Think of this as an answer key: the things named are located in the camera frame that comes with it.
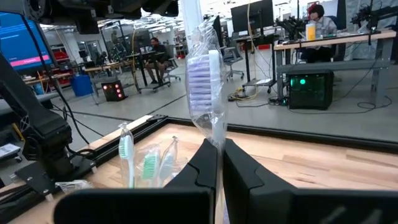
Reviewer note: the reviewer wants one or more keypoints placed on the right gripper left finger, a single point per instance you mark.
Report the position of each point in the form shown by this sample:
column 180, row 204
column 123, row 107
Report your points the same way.
column 202, row 168

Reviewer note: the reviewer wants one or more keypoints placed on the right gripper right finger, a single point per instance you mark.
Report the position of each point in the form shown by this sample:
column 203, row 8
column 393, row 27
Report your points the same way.
column 245, row 193

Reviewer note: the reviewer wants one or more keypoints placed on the purple toothbrush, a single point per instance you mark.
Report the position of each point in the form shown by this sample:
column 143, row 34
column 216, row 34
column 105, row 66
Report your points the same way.
column 202, row 81

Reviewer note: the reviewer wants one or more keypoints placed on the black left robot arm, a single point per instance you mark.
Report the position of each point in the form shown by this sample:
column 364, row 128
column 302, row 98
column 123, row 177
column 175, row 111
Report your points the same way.
column 40, row 124

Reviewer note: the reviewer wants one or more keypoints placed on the black desk robot arm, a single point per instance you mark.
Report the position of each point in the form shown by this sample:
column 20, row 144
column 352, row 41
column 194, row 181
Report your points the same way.
column 289, row 26
column 370, row 15

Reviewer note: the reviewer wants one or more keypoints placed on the white pillar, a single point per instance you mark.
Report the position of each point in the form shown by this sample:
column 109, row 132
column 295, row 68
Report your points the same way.
column 191, row 18

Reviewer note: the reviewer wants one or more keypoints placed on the person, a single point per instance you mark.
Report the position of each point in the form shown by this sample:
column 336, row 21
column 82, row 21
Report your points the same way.
column 115, row 37
column 158, row 56
column 323, row 28

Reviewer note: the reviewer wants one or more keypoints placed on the black standing desk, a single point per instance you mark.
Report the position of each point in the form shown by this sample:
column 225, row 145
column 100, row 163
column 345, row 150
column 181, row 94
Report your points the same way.
column 142, row 74

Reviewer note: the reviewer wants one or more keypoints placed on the wooden desk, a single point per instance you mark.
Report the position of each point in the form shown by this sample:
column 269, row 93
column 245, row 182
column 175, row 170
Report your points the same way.
column 105, row 66
column 342, row 39

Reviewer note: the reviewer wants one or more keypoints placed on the grey office chair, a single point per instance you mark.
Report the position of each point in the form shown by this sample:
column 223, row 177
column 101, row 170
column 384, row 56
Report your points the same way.
column 231, row 56

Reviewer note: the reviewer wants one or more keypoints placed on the computer tower red lights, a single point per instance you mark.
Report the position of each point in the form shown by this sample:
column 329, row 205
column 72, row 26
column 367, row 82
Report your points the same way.
column 115, row 91

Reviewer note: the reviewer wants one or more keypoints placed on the black desk monitor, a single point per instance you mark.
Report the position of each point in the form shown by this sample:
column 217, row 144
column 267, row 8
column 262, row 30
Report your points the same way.
column 252, row 15

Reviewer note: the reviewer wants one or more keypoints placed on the red storage bins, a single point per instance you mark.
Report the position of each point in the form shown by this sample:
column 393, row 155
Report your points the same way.
column 60, row 56

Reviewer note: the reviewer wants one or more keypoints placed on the blue bin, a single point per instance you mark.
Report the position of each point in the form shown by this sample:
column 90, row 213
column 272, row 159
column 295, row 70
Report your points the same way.
column 81, row 85

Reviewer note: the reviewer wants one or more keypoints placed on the computer tower green light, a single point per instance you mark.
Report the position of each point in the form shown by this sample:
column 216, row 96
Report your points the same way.
column 311, row 93

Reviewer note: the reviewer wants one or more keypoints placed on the monitor with blue screen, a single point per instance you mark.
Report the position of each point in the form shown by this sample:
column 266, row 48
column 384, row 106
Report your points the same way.
column 21, row 40

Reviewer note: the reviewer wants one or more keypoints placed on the yellow white canister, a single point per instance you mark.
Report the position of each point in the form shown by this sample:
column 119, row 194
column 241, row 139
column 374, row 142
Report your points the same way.
column 310, row 32

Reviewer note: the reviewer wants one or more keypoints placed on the black aluminium table frame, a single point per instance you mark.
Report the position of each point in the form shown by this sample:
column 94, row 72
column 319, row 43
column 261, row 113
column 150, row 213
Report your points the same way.
column 280, row 130

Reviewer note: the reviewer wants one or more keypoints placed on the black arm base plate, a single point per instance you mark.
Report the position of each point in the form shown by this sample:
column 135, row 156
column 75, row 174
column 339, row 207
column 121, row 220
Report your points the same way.
column 34, row 179

